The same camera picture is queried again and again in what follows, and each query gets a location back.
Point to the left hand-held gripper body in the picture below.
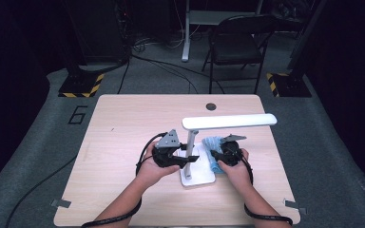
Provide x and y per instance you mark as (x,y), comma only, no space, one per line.
(166,156)

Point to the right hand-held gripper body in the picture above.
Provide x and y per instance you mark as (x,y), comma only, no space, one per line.
(231,153)

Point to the blue striped cloth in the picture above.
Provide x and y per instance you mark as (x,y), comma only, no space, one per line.
(210,142)

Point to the white desk lamp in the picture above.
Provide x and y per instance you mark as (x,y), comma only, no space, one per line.
(228,121)

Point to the person's left hand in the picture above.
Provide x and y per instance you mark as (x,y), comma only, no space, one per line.
(152,174)

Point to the person's right hand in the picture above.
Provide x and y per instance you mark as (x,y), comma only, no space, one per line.
(239,175)

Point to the black round table grommet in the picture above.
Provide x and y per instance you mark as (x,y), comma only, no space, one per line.
(211,106)

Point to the grey tape strip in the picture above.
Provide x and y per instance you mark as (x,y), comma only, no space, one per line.
(61,203)
(296,206)

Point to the black stand with striped base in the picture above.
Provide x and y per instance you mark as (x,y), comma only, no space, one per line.
(293,85)
(79,85)

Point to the black folding chair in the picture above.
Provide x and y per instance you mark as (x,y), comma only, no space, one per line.
(234,47)

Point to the white standing desk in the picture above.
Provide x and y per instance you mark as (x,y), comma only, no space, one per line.
(186,38)

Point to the black equipment cabinet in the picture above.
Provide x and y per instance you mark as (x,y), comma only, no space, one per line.
(98,31)

